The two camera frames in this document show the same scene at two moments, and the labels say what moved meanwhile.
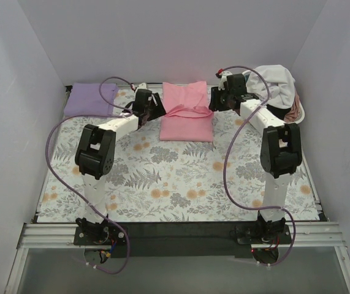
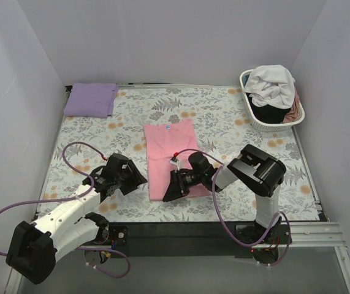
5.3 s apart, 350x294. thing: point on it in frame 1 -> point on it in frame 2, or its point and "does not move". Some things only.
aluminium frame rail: (317, 236) does not move
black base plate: (176, 239) does not move
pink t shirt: (187, 116) -> (162, 141)
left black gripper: (152, 109) -> (129, 176)
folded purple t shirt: (85, 98) does not move
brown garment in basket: (292, 116) does not move
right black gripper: (218, 102) -> (178, 182)
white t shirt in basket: (281, 83) does not move
